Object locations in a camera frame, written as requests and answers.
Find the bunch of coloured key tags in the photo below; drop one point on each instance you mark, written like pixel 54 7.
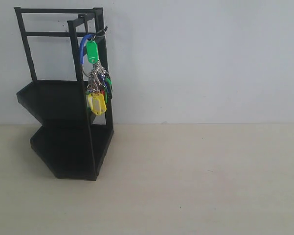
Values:
pixel 99 89

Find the black two-tier corner shelf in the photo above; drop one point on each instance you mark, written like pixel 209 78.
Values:
pixel 72 141

